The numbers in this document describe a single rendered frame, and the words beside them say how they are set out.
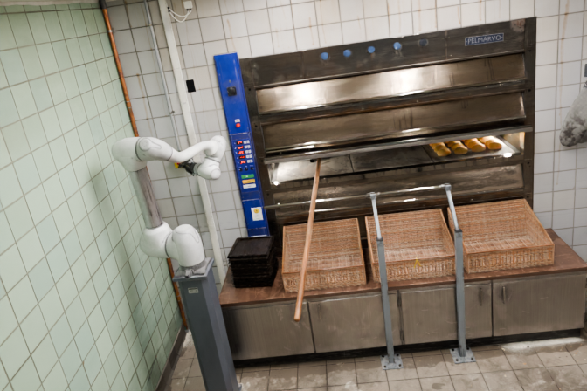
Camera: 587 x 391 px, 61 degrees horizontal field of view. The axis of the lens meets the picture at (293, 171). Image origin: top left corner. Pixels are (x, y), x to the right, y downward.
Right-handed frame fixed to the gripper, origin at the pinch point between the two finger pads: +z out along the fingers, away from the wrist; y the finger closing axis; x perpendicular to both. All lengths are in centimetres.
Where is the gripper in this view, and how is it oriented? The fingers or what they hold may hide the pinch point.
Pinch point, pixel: (183, 164)
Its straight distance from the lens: 351.9
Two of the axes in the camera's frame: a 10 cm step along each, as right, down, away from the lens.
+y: 1.4, 9.3, 3.3
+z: -6.7, -1.5, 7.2
